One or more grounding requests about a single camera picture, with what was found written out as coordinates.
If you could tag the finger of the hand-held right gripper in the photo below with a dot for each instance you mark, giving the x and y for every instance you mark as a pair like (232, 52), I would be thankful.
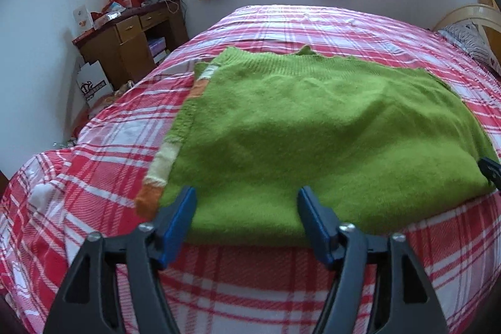
(492, 171)

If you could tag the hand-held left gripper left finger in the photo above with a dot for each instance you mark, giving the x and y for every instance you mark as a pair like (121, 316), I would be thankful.
(181, 224)

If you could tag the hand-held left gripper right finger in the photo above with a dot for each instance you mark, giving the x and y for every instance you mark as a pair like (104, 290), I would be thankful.
(315, 224)

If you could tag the green orange striped knit sweater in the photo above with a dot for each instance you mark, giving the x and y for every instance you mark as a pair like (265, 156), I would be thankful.
(313, 130)

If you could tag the grey striped pillow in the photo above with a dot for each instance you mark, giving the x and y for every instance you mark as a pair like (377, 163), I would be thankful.
(469, 40)

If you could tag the brown patterned bag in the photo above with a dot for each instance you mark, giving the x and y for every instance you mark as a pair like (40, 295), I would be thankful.
(125, 86)

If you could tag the cream wooden headboard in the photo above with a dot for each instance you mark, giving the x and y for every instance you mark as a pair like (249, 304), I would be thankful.
(465, 11)

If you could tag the white paper shopping bag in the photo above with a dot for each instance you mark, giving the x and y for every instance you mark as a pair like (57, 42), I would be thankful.
(94, 85)

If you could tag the brown wooden desk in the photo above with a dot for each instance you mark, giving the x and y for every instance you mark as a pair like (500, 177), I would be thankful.
(125, 52)

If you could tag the purple box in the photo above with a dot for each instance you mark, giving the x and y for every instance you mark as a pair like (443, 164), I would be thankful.
(157, 44)

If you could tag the red plaid bed sheet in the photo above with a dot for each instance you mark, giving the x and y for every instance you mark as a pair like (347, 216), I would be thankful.
(274, 32)

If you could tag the white flat box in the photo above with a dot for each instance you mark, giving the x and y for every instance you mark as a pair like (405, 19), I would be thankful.
(107, 17)

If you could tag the white upright carton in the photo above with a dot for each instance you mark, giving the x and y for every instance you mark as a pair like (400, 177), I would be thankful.
(83, 19)

